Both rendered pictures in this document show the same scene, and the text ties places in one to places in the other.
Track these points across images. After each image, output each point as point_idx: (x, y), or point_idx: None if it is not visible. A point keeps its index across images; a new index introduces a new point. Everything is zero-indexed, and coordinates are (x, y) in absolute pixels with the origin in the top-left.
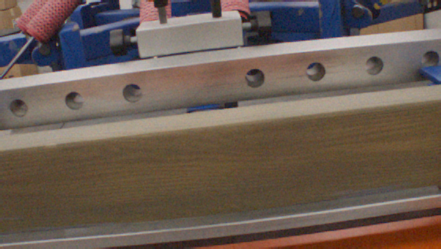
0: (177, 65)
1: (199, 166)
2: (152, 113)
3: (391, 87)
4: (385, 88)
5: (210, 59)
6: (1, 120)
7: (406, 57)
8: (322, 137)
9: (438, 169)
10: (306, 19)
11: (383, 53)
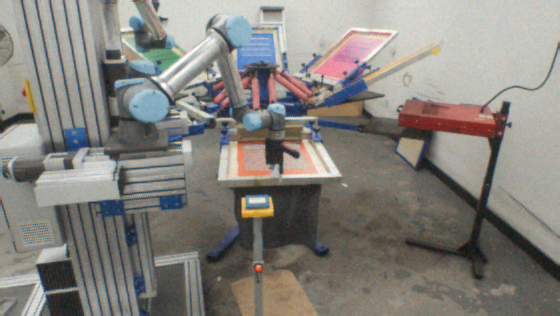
0: None
1: None
2: (217, 135)
3: (337, 133)
4: (334, 133)
5: None
6: (233, 125)
7: (303, 121)
8: (285, 129)
9: (298, 134)
10: (290, 108)
11: (299, 120)
